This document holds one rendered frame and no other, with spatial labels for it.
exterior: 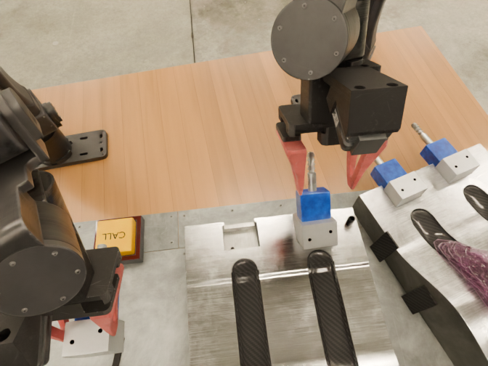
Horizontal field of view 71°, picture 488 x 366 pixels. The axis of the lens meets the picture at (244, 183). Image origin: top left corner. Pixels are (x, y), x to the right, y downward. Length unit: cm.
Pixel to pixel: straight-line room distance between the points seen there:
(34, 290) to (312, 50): 25
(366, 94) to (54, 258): 24
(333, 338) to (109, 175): 49
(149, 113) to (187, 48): 144
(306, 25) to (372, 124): 9
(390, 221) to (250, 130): 33
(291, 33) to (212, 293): 35
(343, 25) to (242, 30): 204
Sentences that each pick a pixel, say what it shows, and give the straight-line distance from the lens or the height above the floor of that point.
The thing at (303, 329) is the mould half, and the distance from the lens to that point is 49.
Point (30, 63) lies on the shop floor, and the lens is 244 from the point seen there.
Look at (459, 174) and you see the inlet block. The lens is 67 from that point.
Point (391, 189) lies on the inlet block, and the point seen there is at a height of 87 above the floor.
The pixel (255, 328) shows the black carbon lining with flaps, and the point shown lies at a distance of 49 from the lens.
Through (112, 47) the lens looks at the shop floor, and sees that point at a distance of 233.
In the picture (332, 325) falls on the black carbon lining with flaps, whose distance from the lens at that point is 51.
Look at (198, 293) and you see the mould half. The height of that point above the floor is 89.
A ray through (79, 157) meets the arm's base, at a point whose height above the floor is 81.
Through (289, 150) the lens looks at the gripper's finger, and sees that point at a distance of 35.
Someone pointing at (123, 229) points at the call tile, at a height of 84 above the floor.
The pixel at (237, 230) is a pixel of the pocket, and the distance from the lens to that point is 54.
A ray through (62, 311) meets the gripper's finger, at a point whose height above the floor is 104.
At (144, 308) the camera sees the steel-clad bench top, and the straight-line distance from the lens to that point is 60.
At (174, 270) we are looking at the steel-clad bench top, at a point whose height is 80.
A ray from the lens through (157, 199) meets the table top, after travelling 66.
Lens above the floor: 137
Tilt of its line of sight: 61 degrees down
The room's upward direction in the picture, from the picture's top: 2 degrees counter-clockwise
